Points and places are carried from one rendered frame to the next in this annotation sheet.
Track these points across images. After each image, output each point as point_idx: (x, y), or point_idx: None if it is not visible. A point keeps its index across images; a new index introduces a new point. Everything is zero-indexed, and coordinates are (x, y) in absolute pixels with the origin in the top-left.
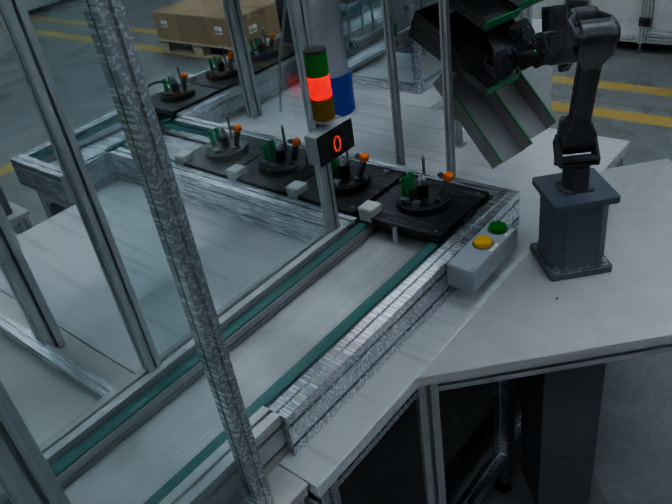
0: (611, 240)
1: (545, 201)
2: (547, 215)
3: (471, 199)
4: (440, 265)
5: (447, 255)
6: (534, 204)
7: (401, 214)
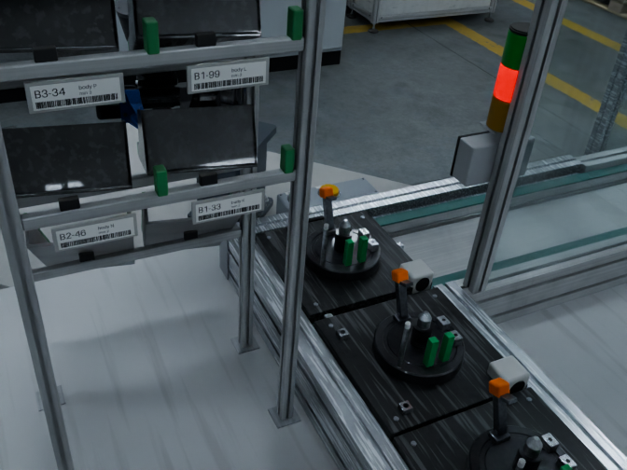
0: (170, 211)
1: (267, 142)
2: (261, 160)
3: (285, 233)
4: (386, 193)
5: (371, 198)
6: (166, 282)
7: (381, 254)
